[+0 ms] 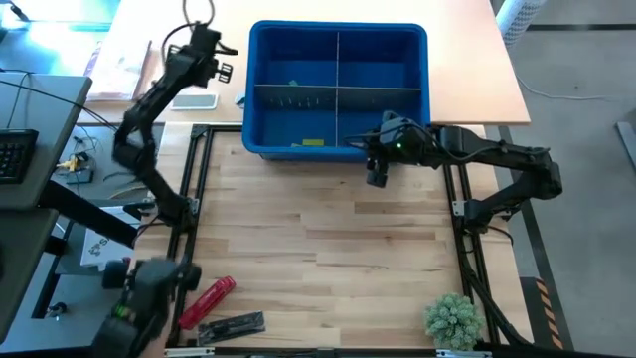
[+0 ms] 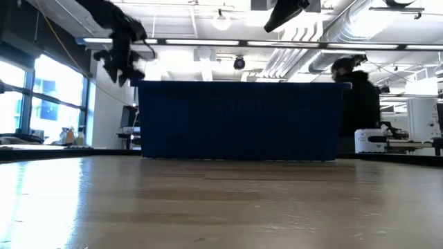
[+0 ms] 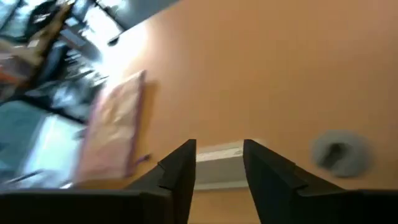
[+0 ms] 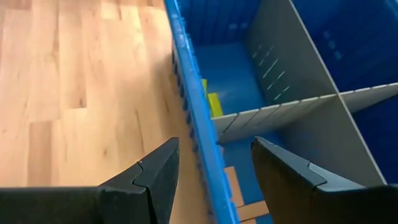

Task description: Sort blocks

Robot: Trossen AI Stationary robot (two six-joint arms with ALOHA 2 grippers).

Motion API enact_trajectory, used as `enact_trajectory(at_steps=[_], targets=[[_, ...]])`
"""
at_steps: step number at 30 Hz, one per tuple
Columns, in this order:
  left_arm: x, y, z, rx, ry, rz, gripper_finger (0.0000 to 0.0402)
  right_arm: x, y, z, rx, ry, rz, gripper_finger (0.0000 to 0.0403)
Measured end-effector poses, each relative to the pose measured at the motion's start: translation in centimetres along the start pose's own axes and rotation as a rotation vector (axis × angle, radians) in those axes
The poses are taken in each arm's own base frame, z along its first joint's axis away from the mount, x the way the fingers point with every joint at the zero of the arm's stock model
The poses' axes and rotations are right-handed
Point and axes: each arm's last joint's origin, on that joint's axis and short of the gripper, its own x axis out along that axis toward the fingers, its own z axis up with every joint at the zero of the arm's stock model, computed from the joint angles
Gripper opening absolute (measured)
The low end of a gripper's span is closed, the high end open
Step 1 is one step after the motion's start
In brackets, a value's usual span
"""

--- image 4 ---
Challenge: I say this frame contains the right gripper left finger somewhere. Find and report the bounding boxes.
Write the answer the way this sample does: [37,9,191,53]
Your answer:
[0,136,180,224]

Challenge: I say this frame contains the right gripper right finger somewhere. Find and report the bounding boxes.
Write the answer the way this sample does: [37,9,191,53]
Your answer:
[250,136,398,224]

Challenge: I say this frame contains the blue plastic bin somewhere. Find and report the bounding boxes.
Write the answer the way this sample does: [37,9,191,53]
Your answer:
[163,0,398,224]

